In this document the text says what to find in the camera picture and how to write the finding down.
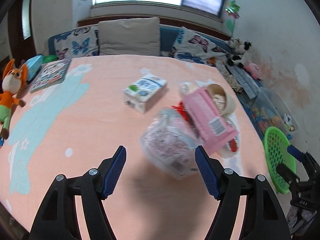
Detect left butterfly pillow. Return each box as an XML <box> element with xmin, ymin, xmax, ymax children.
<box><xmin>54</xmin><ymin>25</ymin><xmax>99</xmax><ymax>60</ymax></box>

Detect clear plastic toy bin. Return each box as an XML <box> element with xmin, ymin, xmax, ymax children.
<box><xmin>249</xmin><ymin>87</ymin><xmax>298</xmax><ymax>140</ymax></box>

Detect beige patterned clothes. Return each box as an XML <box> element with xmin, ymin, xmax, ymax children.
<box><xmin>216</xmin><ymin>61</ymin><xmax>242</xmax><ymax>93</ymax></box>

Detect orange fox plush toy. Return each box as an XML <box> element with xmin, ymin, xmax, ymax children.
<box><xmin>0</xmin><ymin>59</ymin><xmax>28</xmax><ymax>140</ymax></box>

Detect blue tissue box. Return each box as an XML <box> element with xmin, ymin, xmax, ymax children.
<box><xmin>25</xmin><ymin>54</ymin><xmax>43</xmax><ymax>82</ymax></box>

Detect colourful picture book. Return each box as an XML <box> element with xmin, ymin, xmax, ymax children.
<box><xmin>29</xmin><ymin>59</ymin><xmax>72</xmax><ymax>93</ymax></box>

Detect pink wet wipes pack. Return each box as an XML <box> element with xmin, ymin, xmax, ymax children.
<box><xmin>182</xmin><ymin>87</ymin><xmax>239</xmax><ymax>154</ymax></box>

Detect white paper cup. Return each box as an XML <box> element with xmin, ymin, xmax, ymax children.
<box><xmin>207</xmin><ymin>83</ymin><xmax>236</xmax><ymax>116</ymax></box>

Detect cow plush toy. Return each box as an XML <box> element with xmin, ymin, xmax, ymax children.
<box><xmin>225</xmin><ymin>38</ymin><xmax>252</xmax><ymax>68</ymax></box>

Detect dark wooden door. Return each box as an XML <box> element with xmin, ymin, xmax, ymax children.
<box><xmin>8</xmin><ymin>0</ymin><xmax>36</xmax><ymax>65</ymax></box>

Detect pink round plush toy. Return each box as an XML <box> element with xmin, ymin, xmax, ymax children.
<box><xmin>244</xmin><ymin>62</ymin><xmax>263</xmax><ymax>80</ymax></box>

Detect white milk carton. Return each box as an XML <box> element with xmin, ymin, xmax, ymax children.
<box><xmin>123</xmin><ymin>74</ymin><xmax>167</xmax><ymax>114</ymax></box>

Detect beige cushion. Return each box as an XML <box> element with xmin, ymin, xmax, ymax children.
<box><xmin>98</xmin><ymin>17</ymin><xmax>161</xmax><ymax>56</ymax></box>

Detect right butterfly pillow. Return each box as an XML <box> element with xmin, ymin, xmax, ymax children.
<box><xmin>169</xmin><ymin>27</ymin><xmax>229</xmax><ymax>67</ymax></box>

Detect pink table blanket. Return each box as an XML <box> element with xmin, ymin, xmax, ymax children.
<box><xmin>0</xmin><ymin>54</ymin><xmax>270</xmax><ymax>240</ymax></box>

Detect pudding cup with lid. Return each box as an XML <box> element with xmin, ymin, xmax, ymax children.
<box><xmin>179</xmin><ymin>82</ymin><xmax>199</xmax><ymax>97</ymax></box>

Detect red foam fruit net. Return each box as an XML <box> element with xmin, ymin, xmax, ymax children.
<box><xmin>171</xmin><ymin>101</ymin><xmax>199</xmax><ymax>134</ymax></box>

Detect butterfly pillow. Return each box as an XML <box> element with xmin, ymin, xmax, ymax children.
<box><xmin>54</xmin><ymin>25</ymin><xmax>99</xmax><ymax>60</ymax></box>
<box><xmin>169</xmin><ymin>27</ymin><xmax>229</xmax><ymax>67</ymax></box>

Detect pinwheel toy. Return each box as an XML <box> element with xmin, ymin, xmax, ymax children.
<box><xmin>225</xmin><ymin>0</ymin><xmax>241</xmax><ymax>20</ymax></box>

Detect blue white checked cloth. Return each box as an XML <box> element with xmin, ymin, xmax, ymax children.
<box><xmin>226</xmin><ymin>66</ymin><xmax>260</xmax><ymax>100</ymax></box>

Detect green plastic mesh basket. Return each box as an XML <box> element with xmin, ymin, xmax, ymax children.
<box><xmin>263</xmin><ymin>126</ymin><xmax>296</xmax><ymax>194</ymax></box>

